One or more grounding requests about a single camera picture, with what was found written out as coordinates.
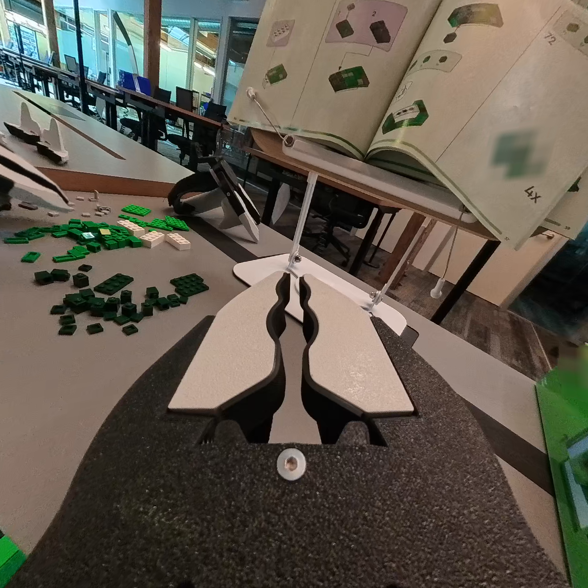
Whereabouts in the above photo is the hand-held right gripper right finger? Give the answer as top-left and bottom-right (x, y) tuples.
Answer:
(298, 274), (416, 445)

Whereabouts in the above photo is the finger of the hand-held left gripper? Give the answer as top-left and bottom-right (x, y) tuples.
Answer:
(0, 146), (70, 205)
(0, 172), (73, 213)

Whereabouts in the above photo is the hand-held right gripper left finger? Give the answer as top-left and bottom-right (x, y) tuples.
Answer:
(167, 271), (291, 442)

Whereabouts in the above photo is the lego instruction booklet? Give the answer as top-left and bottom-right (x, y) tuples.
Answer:
(227, 0), (588, 251)

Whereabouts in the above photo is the pile of bright green lego pieces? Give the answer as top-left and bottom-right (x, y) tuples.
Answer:
(4, 204), (190, 276)

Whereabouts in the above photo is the pile of small grey lego pieces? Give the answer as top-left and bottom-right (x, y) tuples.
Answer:
(21, 190), (112, 217)

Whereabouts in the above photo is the large dark green lego plate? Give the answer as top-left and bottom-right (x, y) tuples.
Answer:
(170, 273), (209, 298)

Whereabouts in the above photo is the long dark green lego plate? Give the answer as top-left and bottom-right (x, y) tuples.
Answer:
(93, 273), (135, 296)

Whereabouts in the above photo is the pile of dark green lego pieces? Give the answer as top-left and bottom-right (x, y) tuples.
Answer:
(34, 263), (189, 336)

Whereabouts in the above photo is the green lego baseplate build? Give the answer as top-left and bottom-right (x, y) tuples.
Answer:
(535, 345), (588, 588)

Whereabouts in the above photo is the assembled green lego cube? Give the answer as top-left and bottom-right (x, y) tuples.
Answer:
(0, 530), (27, 580)

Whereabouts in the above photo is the grey table with wooden edge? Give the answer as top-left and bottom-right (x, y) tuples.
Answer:
(0, 83), (199, 198)

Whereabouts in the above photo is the white book stand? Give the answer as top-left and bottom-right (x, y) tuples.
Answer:
(233, 87), (559, 338)

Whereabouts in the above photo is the wooden table with black legs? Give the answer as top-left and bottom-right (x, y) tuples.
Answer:
(243, 147), (501, 324)

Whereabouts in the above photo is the row of office desks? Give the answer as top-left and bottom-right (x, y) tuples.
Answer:
(0, 46), (239, 166)

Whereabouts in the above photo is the black office chair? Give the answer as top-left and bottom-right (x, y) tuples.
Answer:
(305, 181), (375, 269)

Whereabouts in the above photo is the unused black white gripper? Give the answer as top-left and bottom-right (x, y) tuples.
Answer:
(168, 156), (261, 243)

